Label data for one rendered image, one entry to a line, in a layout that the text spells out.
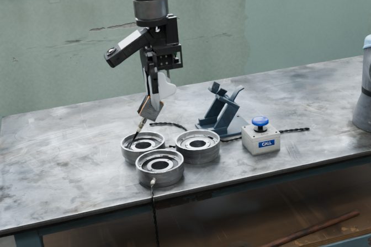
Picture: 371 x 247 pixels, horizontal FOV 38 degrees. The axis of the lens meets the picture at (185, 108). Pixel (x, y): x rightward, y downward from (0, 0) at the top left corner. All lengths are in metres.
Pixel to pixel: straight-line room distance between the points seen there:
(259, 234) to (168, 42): 0.56
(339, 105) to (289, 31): 1.61
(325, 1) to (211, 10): 0.68
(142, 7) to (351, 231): 0.77
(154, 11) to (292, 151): 0.46
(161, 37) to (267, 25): 1.88
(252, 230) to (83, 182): 0.47
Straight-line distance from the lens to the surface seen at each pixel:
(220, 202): 1.54
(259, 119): 1.25
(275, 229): 1.44
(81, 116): 1.56
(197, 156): 1.21
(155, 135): 1.30
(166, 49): 1.17
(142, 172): 1.14
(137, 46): 1.17
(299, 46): 3.15
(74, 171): 1.27
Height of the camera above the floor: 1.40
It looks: 23 degrees down
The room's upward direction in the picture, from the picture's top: 5 degrees counter-clockwise
